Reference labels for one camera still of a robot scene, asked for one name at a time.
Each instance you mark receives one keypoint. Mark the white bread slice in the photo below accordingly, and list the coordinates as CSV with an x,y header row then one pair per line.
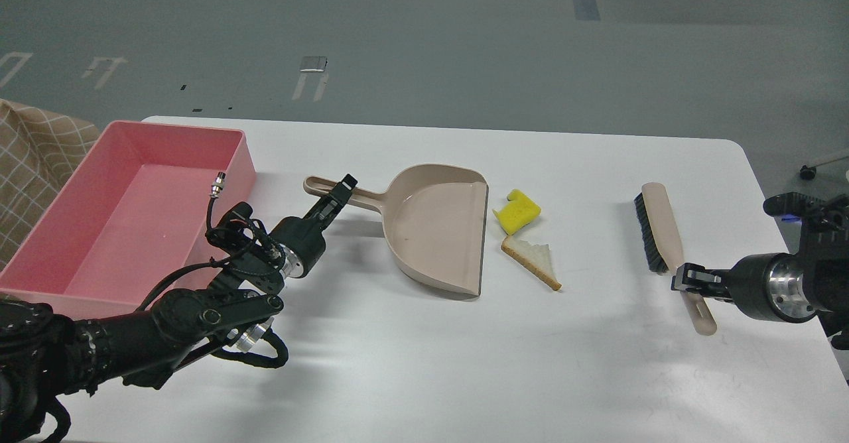
x,y
536,258

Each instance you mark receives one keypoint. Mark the black caster wheel leg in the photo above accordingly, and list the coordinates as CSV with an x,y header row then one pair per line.
x,y
809,169

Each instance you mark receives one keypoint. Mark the beige plastic dustpan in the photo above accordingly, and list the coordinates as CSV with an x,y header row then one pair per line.
x,y
434,221

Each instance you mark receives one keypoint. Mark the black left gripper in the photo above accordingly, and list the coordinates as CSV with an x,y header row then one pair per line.
x,y
302,237

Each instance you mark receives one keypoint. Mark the beige hand brush black bristles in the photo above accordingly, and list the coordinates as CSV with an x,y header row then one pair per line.
x,y
664,250

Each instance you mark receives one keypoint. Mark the yellow sponge piece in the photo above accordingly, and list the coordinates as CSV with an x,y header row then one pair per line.
x,y
517,213

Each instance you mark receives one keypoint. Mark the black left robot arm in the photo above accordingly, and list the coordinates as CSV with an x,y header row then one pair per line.
x,y
221,307

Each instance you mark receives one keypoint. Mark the pink plastic bin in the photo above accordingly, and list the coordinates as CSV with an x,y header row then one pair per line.
x,y
132,212

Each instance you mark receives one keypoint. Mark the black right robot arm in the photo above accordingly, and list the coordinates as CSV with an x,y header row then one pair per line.
x,y
779,287

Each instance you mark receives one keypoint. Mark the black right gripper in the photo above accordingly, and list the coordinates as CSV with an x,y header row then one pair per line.
x,y
745,285

